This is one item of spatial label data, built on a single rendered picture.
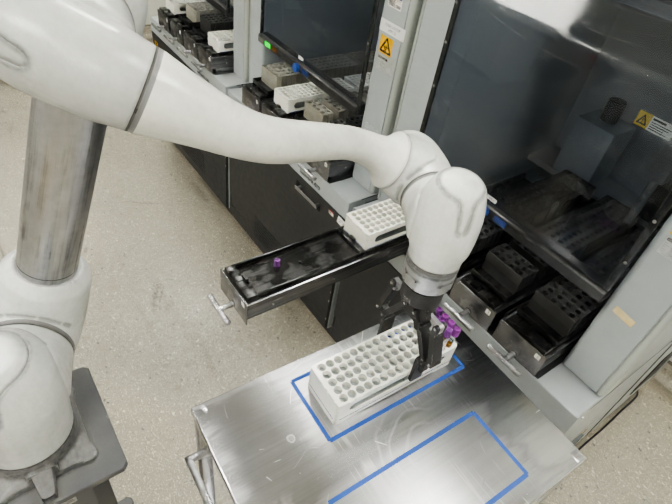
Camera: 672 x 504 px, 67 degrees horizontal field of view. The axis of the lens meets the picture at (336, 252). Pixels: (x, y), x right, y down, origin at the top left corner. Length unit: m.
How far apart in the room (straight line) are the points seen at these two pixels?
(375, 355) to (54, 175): 0.63
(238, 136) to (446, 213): 0.31
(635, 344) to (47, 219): 1.13
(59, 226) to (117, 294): 1.43
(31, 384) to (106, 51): 0.56
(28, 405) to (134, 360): 1.17
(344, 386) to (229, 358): 1.14
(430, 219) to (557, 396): 0.67
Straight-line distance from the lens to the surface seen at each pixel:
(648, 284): 1.16
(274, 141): 0.65
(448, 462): 1.01
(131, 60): 0.59
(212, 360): 2.06
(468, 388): 1.11
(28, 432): 0.99
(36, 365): 0.95
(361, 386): 0.97
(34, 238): 0.96
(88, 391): 1.20
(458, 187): 0.74
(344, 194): 1.63
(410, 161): 0.85
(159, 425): 1.94
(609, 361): 1.29
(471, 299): 1.32
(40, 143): 0.84
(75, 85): 0.59
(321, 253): 1.30
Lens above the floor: 1.68
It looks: 42 degrees down
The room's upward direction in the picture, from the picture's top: 10 degrees clockwise
